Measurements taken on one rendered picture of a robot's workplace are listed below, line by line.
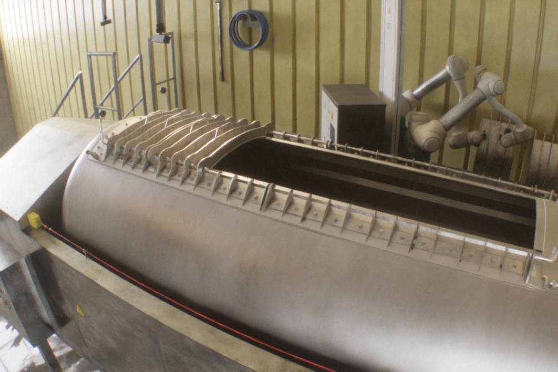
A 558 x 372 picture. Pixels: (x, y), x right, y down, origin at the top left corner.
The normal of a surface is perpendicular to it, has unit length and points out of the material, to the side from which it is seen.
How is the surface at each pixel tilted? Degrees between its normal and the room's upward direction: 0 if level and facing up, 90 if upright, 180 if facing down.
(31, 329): 90
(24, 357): 0
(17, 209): 21
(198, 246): 55
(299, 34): 90
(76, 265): 1
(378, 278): 45
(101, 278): 0
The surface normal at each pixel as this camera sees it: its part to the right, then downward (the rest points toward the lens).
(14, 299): 0.86, 0.21
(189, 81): -0.51, 0.38
